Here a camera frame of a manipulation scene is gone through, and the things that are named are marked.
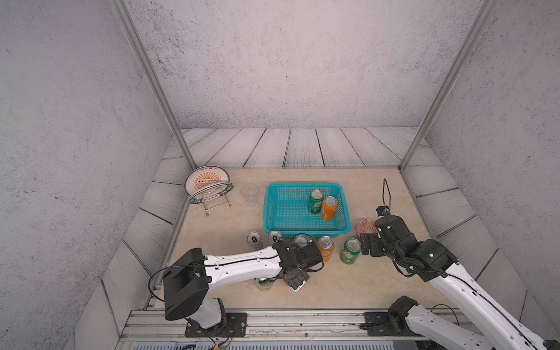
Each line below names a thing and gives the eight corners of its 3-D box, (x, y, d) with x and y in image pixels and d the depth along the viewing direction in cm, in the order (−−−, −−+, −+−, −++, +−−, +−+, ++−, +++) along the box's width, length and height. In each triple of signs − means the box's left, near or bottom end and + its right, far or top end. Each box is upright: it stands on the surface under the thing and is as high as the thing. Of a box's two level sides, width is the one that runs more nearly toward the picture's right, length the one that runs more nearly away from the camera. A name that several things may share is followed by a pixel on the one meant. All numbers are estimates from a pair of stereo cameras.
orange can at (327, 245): (318, 262, 89) (321, 249, 80) (317, 248, 92) (320, 235, 84) (330, 262, 89) (335, 249, 80) (328, 248, 92) (333, 235, 84)
